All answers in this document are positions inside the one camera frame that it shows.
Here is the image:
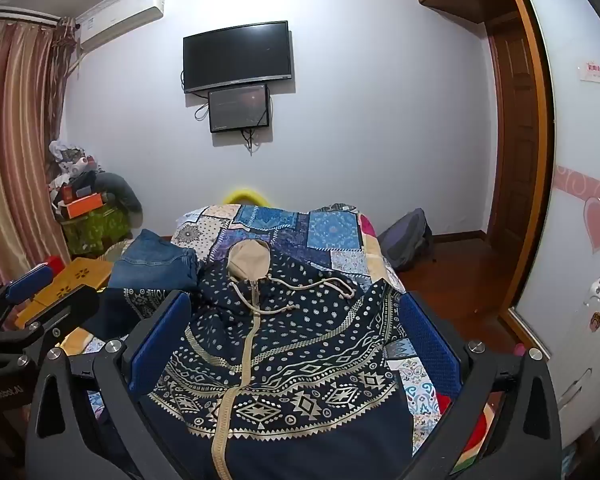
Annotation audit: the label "navy patterned hooded garment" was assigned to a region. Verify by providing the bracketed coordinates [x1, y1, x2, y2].
[140, 240, 413, 479]

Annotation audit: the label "red box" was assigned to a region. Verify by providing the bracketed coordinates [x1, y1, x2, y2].
[45, 255, 65, 276]

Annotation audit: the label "green patterned storage box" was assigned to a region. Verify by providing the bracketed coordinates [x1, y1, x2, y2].
[60, 205, 131, 257]

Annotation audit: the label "folded blue jeans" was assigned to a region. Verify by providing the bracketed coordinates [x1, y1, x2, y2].
[108, 230, 198, 290]

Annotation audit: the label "orange box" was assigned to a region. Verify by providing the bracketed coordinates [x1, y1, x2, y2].
[60, 193, 104, 220]

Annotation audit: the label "grey purple backpack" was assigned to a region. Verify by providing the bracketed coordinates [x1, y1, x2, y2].
[378, 208, 432, 270]

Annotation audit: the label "dark grey garment pile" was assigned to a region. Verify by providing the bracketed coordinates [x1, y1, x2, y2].
[94, 172, 143, 214]

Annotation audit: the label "white refrigerator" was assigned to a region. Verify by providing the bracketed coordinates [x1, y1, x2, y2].
[548, 278, 600, 446]

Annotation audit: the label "patchwork bed quilt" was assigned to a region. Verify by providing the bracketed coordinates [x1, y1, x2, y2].
[59, 202, 496, 470]

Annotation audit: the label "yellow round object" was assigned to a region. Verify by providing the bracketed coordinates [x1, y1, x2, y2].
[222, 188, 271, 207]

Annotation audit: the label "striped red curtain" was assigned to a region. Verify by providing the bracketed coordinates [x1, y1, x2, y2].
[0, 18, 76, 283]

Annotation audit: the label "brown wooden door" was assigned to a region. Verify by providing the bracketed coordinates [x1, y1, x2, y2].
[488, 13, 538, 266]

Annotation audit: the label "white air conditioner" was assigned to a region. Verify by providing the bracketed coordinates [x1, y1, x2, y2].
[76, 0, 164, 53]

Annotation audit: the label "small black wall monitor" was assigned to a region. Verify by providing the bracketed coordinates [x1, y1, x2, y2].
[208, 84, 270, 133]

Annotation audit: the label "black wall television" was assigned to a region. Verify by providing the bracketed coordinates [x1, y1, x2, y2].
[182, 21, 292, 93]

